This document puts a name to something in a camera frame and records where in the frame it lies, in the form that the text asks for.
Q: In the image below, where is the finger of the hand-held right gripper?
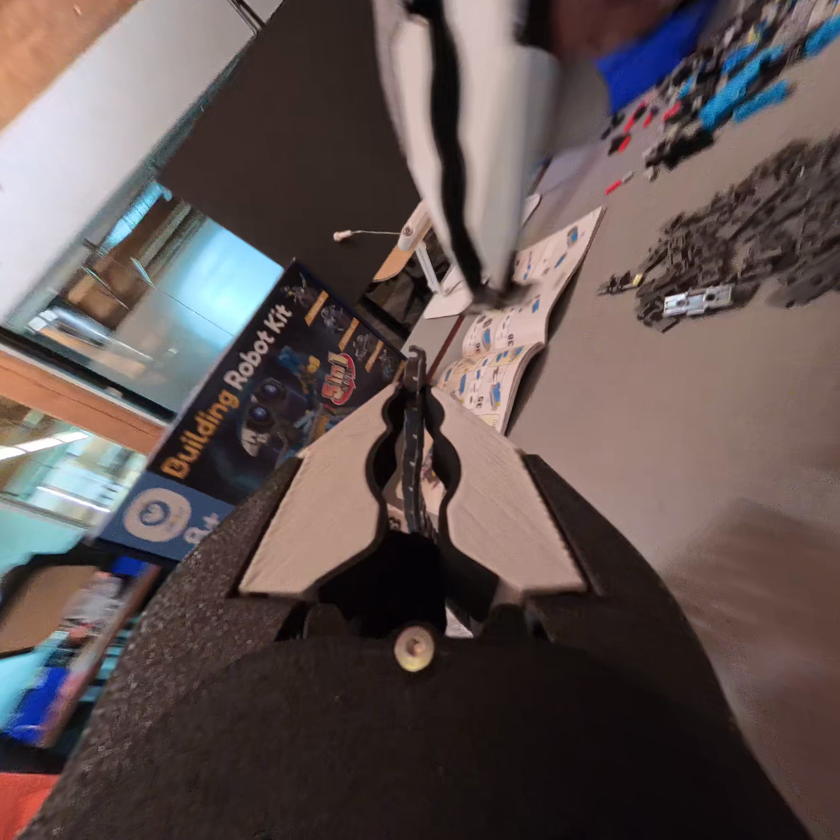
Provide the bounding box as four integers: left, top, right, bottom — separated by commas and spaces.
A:
373, 0, 488, 294
446, 0, 565, 296

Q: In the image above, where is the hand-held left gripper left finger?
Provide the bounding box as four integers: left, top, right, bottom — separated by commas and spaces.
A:
238, 382, 403, 599

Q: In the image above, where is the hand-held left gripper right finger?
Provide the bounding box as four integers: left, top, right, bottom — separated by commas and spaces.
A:
425, 386, 588, 621

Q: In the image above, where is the grey track link chain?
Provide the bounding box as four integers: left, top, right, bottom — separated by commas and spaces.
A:
394, 346, 437, 542

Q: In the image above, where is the pile of grey track links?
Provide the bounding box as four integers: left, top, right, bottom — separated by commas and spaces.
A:
633, 134, 840, 329

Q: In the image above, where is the grey desk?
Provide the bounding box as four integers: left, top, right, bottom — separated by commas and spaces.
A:
394, 20, 840, 840

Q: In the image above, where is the white book stand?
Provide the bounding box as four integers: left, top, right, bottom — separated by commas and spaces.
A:
331, 197, 546, 320

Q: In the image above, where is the black partition panel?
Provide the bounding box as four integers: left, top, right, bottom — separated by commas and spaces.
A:
157, 0, 437, 309

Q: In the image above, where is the robot kit box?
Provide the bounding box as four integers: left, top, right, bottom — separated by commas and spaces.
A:
88, 259, 408, 564

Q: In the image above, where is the blue storage bin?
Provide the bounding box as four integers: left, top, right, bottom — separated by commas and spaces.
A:
594, 0, 723, 112

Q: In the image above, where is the instruction booklet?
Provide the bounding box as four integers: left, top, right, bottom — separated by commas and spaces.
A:
387, 205, 608, 532

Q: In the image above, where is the pile of small coloured bricks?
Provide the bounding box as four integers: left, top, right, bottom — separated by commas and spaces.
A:
600, 0, 840, 181

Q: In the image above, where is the red storage bin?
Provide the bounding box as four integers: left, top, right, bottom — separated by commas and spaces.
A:
0, 773, 61, 840

